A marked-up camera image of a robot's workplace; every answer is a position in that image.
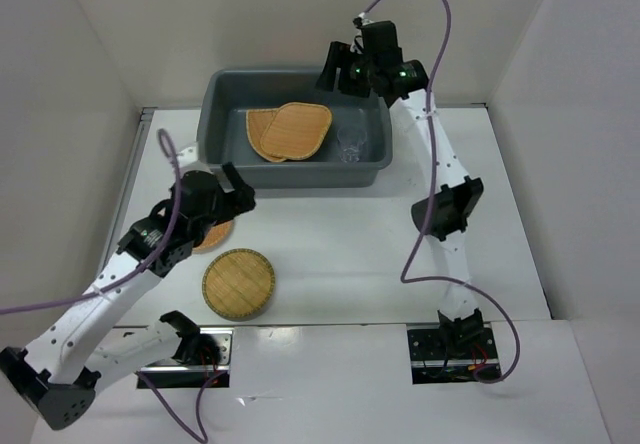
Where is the aluminium table edge rail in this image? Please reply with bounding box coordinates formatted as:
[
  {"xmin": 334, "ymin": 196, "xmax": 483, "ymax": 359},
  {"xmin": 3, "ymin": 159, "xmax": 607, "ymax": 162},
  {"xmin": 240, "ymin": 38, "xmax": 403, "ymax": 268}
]
[{"xmin": 100, "ymin": 107, "xmax": 156, "ymax": 267}]

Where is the clear plastic cup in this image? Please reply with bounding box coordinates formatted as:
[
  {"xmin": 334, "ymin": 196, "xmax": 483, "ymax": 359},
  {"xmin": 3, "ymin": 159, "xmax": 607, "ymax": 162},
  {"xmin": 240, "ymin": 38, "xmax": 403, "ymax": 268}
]
[{"xmin": 337, "ymin": 125, "xmax": 368, "ymax": 163}]

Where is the triangular woven tray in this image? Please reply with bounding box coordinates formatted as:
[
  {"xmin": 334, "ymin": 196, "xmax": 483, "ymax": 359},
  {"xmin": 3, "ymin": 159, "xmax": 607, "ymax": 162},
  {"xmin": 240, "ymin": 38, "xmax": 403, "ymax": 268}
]
[{"xmin": 246, "ymin": 109, "xmax": 285, "ymax": 163}]

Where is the square woven tray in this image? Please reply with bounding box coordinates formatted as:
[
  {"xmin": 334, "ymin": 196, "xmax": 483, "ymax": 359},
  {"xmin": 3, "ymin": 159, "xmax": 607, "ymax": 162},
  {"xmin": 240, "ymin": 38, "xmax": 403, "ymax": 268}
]
[{"xmin": 261, "ymin": 102, "xmax": 333, "ymax": 161}]

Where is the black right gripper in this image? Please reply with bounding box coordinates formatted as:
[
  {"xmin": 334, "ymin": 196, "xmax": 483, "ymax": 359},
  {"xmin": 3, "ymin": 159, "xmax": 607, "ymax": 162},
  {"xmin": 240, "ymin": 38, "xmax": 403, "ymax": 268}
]
[{"xmin": 313, "ymin": 41, "xmax": 376, "ymax": 98}]

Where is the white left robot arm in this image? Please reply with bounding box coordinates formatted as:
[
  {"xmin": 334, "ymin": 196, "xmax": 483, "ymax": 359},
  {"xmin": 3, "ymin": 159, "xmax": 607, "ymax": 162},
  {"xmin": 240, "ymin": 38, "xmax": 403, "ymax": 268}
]
[{"xmin": 1, "ymin": 163, "xmax": 255, "ymax": 431}]

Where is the round green-rimmed bamboo tray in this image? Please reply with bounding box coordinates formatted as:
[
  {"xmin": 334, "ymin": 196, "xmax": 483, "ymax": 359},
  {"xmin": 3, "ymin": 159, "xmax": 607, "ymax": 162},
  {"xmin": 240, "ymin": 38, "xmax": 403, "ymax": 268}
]
[{"xmin": 202, "ymin": 248, "xmax": 276, "ymax": 320}]

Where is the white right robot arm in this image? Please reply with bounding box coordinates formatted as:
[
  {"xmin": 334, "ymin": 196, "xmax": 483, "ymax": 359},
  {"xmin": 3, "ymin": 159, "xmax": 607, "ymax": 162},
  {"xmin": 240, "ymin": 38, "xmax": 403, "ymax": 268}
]
[{"xmin": 316, "ymin": 17, "xmax": 484, "ymax": 358}]

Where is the round tan woven tray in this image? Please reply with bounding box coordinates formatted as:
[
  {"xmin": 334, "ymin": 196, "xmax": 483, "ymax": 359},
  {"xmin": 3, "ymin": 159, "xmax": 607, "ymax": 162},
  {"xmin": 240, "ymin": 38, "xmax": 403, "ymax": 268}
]
[{"xmin": 193, "ymin": 221, "xmax": 234, "ymax": 253}]

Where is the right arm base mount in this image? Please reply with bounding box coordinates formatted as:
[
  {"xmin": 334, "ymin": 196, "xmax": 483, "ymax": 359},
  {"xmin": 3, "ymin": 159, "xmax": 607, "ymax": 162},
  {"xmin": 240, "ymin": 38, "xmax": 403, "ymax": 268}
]
[{"xmin": 406, "ymin": 325, "xmax": 502, "ymax": 385}]

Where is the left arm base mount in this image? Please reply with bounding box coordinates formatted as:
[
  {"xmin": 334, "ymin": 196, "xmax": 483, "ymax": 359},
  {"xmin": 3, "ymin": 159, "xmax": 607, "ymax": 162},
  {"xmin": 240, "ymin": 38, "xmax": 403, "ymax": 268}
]
[{"xmin": 140, "ymin": 327, "xmax": 233, "ymax": 390}]

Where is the grey plastic bin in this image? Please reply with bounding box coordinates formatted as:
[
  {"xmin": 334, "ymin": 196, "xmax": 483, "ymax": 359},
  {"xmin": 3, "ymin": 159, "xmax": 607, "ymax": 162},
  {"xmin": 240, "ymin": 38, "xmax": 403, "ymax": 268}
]
[{"xmin": 196, "ymin": 68, "xmax": 393, "ymax": 189}]

